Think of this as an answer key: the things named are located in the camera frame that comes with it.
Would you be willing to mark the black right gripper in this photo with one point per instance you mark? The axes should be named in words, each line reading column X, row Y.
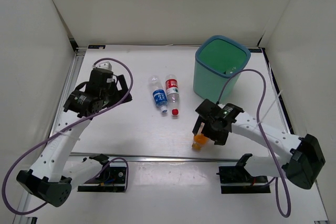
column 220, row 138

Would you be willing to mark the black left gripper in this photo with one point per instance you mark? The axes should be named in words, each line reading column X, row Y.
column 121, row 94

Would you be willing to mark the orange juice bottle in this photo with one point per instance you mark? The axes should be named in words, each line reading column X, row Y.
column 199, row 141

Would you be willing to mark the blue label clear bottle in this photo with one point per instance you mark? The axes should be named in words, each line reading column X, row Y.
column 158, row 93

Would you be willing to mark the red label clear bottle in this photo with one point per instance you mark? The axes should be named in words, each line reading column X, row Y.
column 173, row 95

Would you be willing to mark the black label clear bottle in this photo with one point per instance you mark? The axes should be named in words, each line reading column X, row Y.
column 230, row 71

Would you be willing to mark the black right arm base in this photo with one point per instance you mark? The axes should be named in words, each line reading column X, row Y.
column 236, row 180

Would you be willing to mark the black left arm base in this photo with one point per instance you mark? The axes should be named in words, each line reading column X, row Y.
column 114, row 179

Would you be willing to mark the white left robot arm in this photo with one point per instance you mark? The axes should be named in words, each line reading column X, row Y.
column 47, row 178

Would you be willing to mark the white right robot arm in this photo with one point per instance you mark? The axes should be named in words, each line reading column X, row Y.
column 299, row 159

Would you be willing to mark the teal plastic bin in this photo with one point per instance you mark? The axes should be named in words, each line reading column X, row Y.
column 212, row 59

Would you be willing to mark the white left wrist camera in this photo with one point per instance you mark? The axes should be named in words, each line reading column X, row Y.
column 106, row 65

